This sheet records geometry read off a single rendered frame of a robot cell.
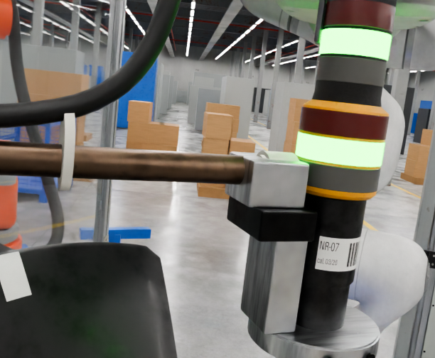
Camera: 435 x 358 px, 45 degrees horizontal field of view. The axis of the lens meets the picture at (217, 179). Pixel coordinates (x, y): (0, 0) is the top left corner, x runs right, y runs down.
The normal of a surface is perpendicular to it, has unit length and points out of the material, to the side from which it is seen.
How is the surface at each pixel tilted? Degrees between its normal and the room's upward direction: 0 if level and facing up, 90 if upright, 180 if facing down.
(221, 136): 90
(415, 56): 130
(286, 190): 90
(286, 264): 90
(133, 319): 42
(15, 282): 47
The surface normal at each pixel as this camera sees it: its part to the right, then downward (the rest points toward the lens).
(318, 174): -0.57, 0.07
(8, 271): 0.48, -0.53
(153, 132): 0.10, 0.18
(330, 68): -0.76, 0.03
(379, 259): -0.23, -0.41
